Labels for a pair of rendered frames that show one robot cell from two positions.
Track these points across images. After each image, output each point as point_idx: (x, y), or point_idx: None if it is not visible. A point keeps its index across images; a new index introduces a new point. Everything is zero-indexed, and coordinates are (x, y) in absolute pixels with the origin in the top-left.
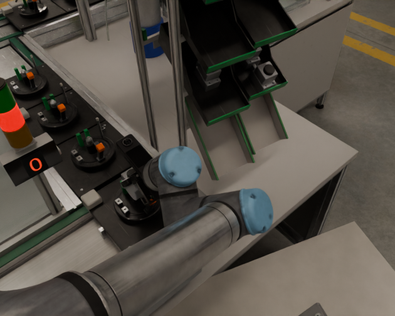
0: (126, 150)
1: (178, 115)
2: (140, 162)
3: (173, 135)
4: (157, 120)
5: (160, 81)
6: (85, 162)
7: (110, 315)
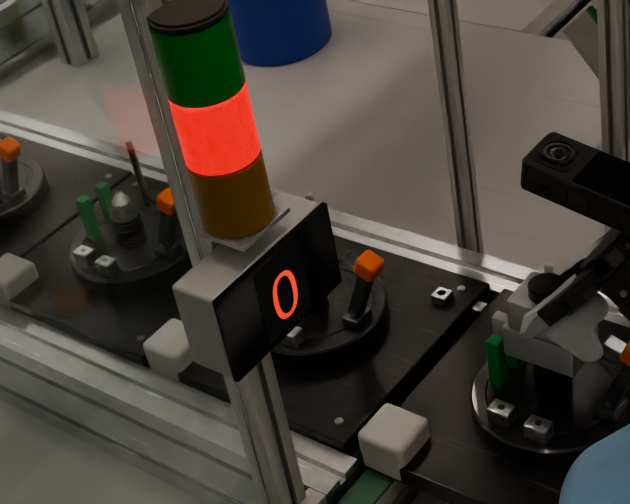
0: (572, 175)
1: (606, 94)
2: None
3: (497, 236)
4: (418, 209)
5: (366, 111)
6: (310, 339)
7: None
